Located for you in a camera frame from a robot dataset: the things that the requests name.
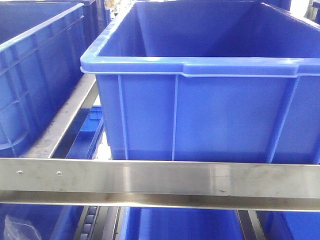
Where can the upper steel shelf rail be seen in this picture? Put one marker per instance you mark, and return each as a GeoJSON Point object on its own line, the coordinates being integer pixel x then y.
{"type": "Point", "coordinates": [175, 184]}

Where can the clear plastic bag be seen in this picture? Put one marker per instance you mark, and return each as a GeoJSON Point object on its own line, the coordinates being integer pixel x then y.
{"type": "Point", "coordinates": [18, 229]}

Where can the blue bin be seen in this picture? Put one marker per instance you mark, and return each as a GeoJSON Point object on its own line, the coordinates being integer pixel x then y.
{"type": "Point", "coordinates": [209, 80]}
{"type": "Point", "coordinates": [41, 44]}

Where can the upper centre blue bin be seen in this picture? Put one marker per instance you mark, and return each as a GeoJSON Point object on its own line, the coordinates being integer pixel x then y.
{"type": "Point", "coordinates": [209, 80]}

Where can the upper left blue bin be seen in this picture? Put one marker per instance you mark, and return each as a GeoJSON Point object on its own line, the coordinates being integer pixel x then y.
{"type": "Point", "coordinates": [41, 44]}

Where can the roller track strip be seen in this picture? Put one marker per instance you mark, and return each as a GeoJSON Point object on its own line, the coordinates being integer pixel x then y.
{"type": "Point", "coordinates": [89, 223]}

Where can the steel side divider rail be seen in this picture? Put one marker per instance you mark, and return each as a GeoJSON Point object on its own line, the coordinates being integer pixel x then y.
{"type": "Point", "coordinates": [64, 127]}

